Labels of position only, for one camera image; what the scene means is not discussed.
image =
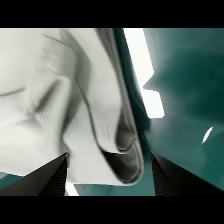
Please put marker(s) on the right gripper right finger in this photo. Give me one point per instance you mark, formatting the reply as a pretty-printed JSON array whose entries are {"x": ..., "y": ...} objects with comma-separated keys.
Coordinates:
[{"x": 176, "y": 180}]

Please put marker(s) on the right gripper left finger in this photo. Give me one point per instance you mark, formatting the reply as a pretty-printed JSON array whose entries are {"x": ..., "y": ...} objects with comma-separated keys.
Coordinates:
[{"x": 43, "y": 181}]

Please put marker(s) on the white shirt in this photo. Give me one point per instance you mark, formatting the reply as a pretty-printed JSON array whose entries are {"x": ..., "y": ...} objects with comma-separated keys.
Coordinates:
[{"x": 66, "y": 100}]

